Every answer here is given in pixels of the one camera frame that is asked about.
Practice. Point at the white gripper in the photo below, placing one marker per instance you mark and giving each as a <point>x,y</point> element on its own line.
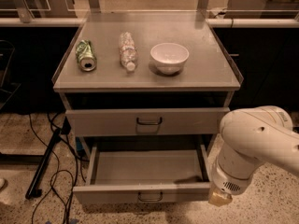
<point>224,183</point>

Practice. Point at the grey drawer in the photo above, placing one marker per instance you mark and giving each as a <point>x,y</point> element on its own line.
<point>161,121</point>
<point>156,176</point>

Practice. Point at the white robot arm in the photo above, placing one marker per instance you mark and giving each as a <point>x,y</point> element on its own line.
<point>252,137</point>

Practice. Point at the grey top drawer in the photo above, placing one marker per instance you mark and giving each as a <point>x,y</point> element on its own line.
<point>161,121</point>

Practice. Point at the grey drawer cabinet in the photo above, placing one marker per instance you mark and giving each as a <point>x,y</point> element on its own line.
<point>209,77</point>

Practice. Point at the white bowl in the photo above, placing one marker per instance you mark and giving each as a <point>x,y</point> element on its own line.
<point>169,58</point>

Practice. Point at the clear plastic water bottle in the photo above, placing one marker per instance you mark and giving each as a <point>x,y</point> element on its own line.
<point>128,52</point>

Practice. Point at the black floor stand bar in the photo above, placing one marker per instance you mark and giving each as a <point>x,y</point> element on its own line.
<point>33,190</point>

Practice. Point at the crushed green soda can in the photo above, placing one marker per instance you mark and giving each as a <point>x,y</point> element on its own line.
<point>85,56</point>

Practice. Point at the white counter rail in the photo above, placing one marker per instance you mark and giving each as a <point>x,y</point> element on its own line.
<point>215,23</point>

